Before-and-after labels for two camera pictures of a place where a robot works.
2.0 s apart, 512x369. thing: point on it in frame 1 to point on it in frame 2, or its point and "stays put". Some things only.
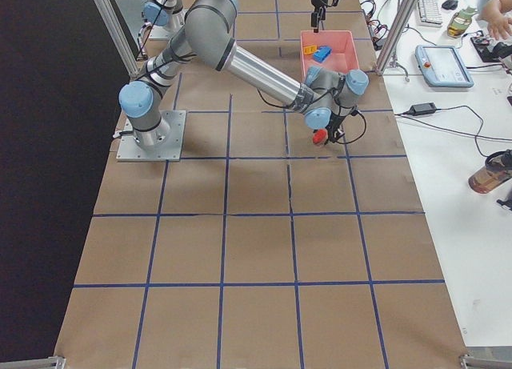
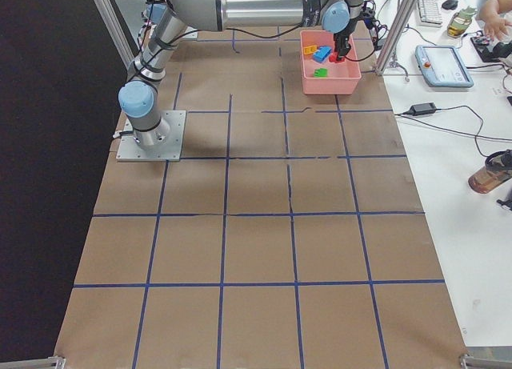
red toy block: [320, 136] to [334, 58]
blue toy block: [322, 54] stays put
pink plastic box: [342, 58] stays put
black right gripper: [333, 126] to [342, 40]
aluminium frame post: [399, 29] stays put
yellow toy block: [310, 50] stays put
